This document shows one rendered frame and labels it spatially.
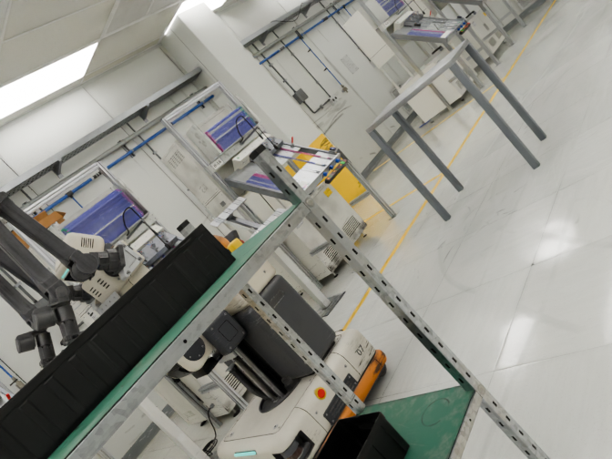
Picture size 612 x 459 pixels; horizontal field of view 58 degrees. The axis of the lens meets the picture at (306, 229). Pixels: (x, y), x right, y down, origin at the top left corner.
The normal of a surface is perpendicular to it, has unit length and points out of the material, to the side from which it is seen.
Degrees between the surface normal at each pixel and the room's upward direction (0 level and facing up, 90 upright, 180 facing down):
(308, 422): 90
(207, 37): 90
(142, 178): 90
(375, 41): 90
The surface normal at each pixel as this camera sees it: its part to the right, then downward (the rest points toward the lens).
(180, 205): 0.55, -0.38
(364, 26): -0.49, 0.57
